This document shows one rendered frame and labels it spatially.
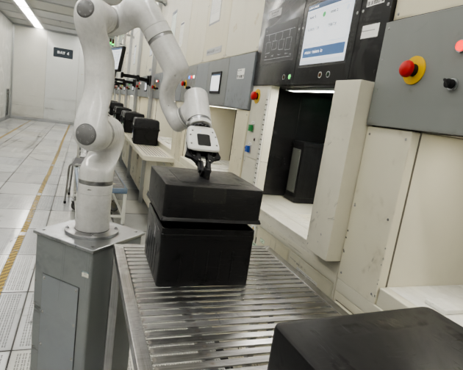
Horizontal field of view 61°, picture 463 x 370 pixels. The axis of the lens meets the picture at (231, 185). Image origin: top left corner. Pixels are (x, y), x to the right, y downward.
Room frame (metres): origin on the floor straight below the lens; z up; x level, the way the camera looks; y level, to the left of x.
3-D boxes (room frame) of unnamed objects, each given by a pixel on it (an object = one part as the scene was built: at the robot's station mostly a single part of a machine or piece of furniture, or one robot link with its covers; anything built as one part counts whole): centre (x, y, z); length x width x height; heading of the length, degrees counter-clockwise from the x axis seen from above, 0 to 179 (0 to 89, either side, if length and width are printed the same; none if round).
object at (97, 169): (1.43, 0.49, 1.07); 0.19 x 0.12 x 0.24; 175
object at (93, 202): (1.40, 0.49, 0.85); 0.19 x 0.19 x 0.18
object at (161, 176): (1.20, 0.09, 1.02); 0.29 x 0.29 x 0.13; 21
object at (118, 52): (4.57, 1.32, 1.59); 0.50 x 0.41 x 0.36; 112
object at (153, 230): (1.20, 0.09, 0.85); 0.28 x 0.28 x 0.17; 21
